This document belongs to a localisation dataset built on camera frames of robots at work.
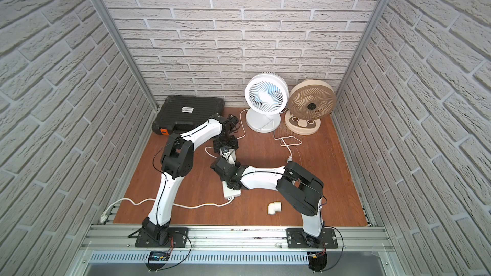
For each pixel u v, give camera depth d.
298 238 0.73
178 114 1.07
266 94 0.88
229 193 0.83
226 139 0.86
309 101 0.91
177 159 0.60
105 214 0.82
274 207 0.79
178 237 0.73
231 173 0.67
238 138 0.97
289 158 0.93
